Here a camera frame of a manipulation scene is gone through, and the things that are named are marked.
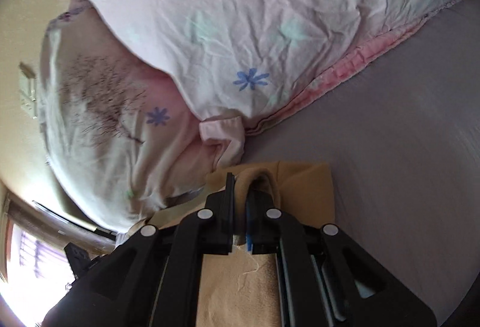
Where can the pink floral pillow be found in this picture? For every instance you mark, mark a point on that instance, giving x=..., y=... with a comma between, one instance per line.
x=239, y=67

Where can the white wall socket panel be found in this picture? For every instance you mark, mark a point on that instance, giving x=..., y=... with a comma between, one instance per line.
x=28, y=91

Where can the bright window with curtain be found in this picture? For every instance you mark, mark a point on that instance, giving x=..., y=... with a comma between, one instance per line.
x=37, y=276

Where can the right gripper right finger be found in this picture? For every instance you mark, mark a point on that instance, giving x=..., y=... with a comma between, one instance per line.
x=325, y=278

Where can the floral pillow with tree print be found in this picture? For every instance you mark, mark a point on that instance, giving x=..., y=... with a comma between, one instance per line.
x=119, y=137

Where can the tan fleece garment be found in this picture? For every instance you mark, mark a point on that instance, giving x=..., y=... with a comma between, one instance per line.
x=250, y=254

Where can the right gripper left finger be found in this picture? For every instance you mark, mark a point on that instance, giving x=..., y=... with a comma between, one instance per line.
x=153, y=278

